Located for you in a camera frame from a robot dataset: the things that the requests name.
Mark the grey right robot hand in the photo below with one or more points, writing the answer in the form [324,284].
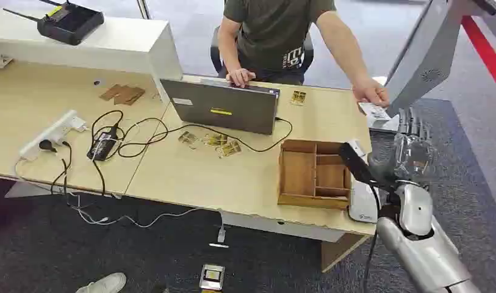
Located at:
[413,159]

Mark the person's left hand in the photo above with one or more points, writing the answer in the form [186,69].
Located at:
[371,93]

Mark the person's right hand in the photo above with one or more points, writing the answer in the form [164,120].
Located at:
[240,77]

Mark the white printed card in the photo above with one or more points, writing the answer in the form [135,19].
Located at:
[374,111]

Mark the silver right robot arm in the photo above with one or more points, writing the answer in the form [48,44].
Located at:
[423,250]

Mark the grey laptop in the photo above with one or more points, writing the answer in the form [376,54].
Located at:
[227,107]

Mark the person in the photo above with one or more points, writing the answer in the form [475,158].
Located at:
[272,36]

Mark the grey tilted monitor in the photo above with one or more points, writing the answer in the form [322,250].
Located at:
[427,56]

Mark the pale wooden desk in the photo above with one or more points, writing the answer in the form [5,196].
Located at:
[215,178]

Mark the wooden compartment box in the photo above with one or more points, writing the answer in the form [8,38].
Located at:
[300,174]

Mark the brown cardboard pieces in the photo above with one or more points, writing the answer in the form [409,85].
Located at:
[123,94]

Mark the white desk shelf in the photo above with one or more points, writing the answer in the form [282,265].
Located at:
[98,44]

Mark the black power adapter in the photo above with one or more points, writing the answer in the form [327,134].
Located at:
[102,146]

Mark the black remote controller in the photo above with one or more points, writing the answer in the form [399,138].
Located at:
[68,22]

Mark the white power strip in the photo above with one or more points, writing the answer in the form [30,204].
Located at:
[51,135]

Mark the small silver device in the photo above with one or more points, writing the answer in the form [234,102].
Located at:
[212,277]

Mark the white shoe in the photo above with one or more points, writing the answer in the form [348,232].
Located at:
[104,284]

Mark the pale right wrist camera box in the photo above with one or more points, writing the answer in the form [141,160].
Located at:
[361,204]

